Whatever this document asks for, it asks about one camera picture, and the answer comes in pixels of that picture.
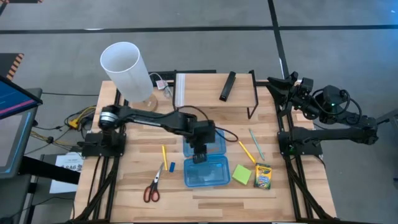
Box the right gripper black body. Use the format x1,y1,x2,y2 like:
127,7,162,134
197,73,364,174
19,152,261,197
290,88,321,121

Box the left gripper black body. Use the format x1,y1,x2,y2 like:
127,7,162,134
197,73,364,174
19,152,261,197
185,119,217,147

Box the blue translucent plastic pencil box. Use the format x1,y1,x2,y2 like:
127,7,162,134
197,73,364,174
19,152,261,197
182,129,231,188

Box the yellow highlighter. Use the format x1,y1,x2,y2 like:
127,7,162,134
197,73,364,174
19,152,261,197
161,144,169,171

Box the green sticky note pad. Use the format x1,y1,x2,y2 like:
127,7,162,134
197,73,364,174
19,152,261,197
231,164,253,186

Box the orange pencil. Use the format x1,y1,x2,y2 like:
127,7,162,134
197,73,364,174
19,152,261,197
238,141,256,164

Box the red and black scissors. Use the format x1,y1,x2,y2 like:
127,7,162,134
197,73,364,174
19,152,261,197
143,162,165,203

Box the teal pencil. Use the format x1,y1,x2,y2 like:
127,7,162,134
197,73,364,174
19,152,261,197
248,128,266,161

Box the green crayon box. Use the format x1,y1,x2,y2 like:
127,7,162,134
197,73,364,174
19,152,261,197
253,162,272,190

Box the wooden shelf with black legs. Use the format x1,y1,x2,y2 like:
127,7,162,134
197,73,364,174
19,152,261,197
172,70,259,119

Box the white translucent strip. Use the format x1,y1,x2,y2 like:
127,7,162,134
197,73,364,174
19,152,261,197
174,73,187,108

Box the black stapler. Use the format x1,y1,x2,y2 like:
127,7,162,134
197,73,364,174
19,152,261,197
219,71,237,102

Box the grey metal stand foot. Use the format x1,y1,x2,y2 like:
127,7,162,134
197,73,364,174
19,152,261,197
376,108,398,129

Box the white lamp with wooden base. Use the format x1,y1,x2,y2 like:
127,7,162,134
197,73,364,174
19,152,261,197
99,41,159,112

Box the white printed paper sheet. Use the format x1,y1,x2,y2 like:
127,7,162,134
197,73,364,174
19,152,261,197
49,151,85,194

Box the black stand beam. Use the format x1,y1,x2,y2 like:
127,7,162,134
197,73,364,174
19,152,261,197
18,155,81,185

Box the monitor with grey screen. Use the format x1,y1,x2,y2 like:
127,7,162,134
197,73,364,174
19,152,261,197
0,111,35,180

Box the monitor with blue screen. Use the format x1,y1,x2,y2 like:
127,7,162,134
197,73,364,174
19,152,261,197
0,75,44,121

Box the black platform with hazard stripes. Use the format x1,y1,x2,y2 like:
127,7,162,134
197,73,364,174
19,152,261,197
0,52,25,82

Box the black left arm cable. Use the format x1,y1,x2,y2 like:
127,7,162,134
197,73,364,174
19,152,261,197
177,105,239,143

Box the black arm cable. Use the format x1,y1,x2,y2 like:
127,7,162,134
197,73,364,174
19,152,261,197
312,88,363,125
177,105,239,143

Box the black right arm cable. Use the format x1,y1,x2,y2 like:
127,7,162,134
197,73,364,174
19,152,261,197
312,88,363,125

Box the white charger with cable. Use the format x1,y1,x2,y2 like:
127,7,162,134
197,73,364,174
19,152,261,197
148,72,174,100

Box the black right frame struts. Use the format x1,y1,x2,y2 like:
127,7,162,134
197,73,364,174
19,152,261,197
254,79,338,223

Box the black frame struts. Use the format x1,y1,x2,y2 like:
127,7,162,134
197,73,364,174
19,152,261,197
73,88,128,223
254,79,338,223

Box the black left frame struts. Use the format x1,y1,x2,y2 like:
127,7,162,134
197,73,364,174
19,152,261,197
73,88,128,223

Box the yellow cable bundle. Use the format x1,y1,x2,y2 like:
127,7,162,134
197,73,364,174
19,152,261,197
64,105,97,130

